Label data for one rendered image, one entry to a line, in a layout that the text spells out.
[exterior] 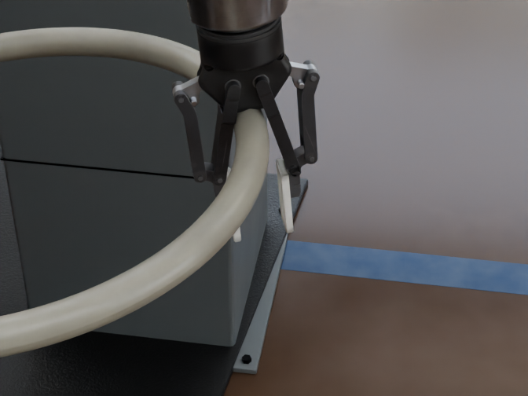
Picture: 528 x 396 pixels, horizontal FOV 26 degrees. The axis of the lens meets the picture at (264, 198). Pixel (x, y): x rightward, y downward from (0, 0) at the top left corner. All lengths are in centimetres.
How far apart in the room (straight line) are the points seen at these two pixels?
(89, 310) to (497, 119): 208
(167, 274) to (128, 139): 104
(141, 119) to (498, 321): 83
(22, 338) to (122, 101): 105
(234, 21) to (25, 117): 102
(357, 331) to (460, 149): 68
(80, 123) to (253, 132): 93
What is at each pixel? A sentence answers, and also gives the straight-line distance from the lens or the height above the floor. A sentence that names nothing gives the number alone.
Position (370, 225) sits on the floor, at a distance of 247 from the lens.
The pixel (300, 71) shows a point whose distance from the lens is 104.
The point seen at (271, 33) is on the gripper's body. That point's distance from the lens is 99.
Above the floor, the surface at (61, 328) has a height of 94.
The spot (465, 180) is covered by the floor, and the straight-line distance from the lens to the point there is 263.
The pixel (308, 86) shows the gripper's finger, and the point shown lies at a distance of 104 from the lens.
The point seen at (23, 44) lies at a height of 93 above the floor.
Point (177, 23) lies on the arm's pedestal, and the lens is 177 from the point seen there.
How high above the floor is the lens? 153
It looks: 37 degrees down
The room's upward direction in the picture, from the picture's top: straight up
